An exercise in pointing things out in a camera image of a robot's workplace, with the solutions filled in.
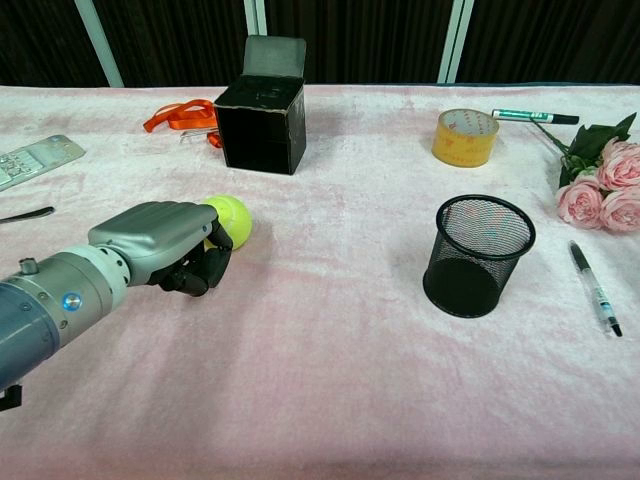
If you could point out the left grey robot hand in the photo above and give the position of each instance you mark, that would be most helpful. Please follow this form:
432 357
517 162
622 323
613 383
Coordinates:
145 235

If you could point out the yellow-green ball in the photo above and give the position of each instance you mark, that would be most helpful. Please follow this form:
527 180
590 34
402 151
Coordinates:
235 220

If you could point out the black open cardboard box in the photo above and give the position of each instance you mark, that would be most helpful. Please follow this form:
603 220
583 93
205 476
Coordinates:
265 130

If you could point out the silver remote control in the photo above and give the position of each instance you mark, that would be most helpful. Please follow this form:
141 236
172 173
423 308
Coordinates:
32 160

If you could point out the pink plush table cloth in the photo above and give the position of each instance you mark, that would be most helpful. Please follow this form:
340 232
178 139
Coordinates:
320 325

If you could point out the black curtain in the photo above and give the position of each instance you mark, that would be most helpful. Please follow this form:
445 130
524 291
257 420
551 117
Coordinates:
350 35

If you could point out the black mesh pen holder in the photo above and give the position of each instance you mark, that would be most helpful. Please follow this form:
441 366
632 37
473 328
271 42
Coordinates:
475 260

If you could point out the yellow packing tape roll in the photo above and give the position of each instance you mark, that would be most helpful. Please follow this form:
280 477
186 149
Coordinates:
464 139

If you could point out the green whiteboard marker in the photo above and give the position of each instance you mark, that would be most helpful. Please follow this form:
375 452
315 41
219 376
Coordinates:
532 116

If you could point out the black gel pen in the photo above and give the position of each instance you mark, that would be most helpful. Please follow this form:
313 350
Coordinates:
595 290

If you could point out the pink artificial rose bouquet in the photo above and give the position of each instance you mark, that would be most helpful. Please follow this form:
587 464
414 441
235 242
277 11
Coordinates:
607 185

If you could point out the white vertical frame post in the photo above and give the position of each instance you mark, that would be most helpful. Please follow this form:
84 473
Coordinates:
455 40
100 40
255 25

